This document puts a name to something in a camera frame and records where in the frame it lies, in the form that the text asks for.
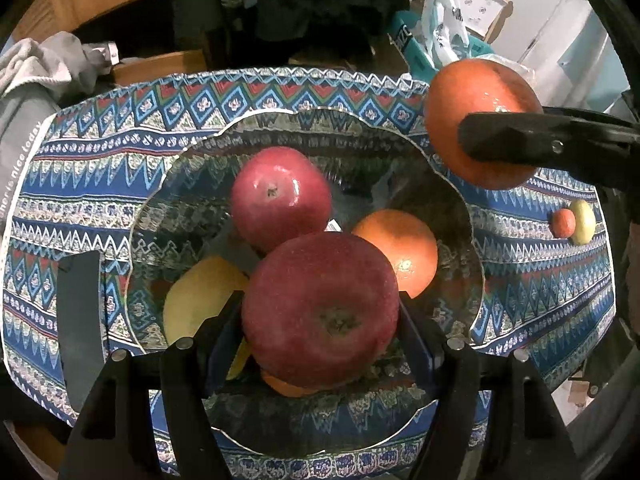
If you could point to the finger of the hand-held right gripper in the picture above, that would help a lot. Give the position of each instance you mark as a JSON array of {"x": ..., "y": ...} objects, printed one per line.
[
  {"x": 510, "y": 140},
  {"x": 600, "y": 116}
]

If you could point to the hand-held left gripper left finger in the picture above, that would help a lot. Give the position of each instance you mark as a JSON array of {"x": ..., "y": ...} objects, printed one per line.
[{"x": 226, "y": 342}]

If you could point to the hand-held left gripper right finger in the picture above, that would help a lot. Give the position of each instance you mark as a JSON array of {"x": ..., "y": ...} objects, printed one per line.
[{"x": 414, "y": 342}]

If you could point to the green yellow mango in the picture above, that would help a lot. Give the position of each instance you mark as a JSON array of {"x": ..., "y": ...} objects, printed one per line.
[
  {"x": 200, "y": 295},
  {"x": 584, "y": 222}
]

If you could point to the orange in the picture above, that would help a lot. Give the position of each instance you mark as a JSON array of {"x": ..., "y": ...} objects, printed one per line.
[
  {"x": 475, "y": 90},
  {"x": 563, "y": 223},
  {"x": 287, "y": 386},
  {"x": 400, "y": 250}
]

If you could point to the red apple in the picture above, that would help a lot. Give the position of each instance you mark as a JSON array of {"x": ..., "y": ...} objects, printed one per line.
[
  {"x": 320, "y": 310},
  {"x": 280, "y": 195}
]

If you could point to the clear glass plate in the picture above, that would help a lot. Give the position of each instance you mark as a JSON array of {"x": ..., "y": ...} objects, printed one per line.
[{"x": 200, "y": 200}]

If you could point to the teal cardboard box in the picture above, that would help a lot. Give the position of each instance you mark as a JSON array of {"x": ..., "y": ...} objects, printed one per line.
[{"x": 415, "y": 45}]

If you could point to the white rice bag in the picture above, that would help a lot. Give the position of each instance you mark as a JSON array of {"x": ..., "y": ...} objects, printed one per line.
[{"x": 442, "y": 15}]

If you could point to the dark grey flat strip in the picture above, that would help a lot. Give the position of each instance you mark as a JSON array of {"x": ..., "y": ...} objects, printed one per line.
[{"x": 80, "y": 325}]

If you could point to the blue patterned tablecloth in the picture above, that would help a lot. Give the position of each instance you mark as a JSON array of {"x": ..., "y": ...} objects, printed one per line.
[{"x": 100, "y": 160}]

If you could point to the dark clothing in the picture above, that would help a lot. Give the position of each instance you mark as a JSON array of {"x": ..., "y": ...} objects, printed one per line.
[{"x": 300, "y": 0}]

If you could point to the grey printed garment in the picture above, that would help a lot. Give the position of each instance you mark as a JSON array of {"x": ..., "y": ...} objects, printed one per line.
[{"x": 35, "y": 85}]

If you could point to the wooden shelf frame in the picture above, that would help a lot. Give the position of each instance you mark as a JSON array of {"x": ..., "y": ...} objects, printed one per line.
[{"x": 505, "y": 5}]

